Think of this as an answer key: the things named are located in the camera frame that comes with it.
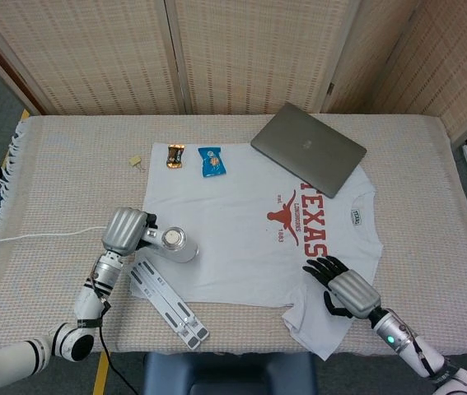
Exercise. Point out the wicker folding screen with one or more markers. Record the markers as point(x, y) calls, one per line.
point(93, 53)

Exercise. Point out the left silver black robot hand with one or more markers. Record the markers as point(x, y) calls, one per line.
point(124, 230)

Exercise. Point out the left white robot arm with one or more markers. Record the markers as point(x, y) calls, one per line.
point(89, 300)

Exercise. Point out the white Texas Longhorns t-shirt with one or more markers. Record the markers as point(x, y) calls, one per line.
point(237, 230)

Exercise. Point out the white clothes iron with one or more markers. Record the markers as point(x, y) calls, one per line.
point(175, 243)

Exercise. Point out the white folding laptop stand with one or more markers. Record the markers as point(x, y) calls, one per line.
point(167, 306)

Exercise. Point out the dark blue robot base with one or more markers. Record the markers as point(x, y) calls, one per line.
point(229, 374)

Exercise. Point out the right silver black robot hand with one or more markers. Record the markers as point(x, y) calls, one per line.
point(352, 294)

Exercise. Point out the orange brown snack packet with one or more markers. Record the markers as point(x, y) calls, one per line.
point(175, 156)

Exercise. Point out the beige woven tablecloth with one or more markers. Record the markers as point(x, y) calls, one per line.
point(72, 185)

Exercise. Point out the grey closed laptop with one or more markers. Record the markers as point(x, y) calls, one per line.
point(307, 150)

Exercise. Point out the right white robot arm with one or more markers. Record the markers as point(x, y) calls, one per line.
point(406, 345)

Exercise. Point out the blue snack packet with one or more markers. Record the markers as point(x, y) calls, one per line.
point(211, 162)

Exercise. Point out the beige binder clip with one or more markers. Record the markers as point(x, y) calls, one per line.
point(135, 159)

